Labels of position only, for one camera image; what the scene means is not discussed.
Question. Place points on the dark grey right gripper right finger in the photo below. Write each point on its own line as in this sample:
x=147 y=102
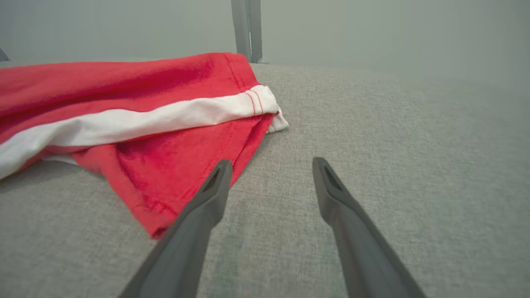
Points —
x=360 y=248

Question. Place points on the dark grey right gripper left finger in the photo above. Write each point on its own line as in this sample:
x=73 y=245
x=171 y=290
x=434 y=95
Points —
x=194 y=231

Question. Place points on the red and white garment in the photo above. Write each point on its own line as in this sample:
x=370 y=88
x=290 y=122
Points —
x=124 y=87

